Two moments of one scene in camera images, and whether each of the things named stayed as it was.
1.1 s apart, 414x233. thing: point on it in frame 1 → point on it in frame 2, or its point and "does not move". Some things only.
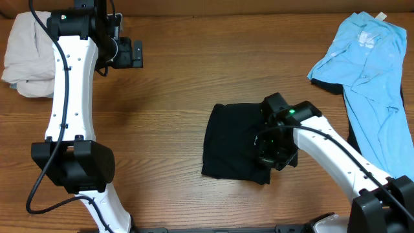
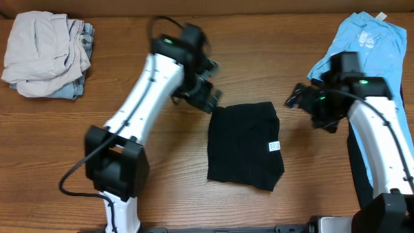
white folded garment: [30, 61] does not move
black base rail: [279, 229] does not move
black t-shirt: [229, 148] does not move
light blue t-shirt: [367, 59] does not move
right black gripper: [270, 160] → [304, 98]
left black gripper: [138, 54] → [200, 94]
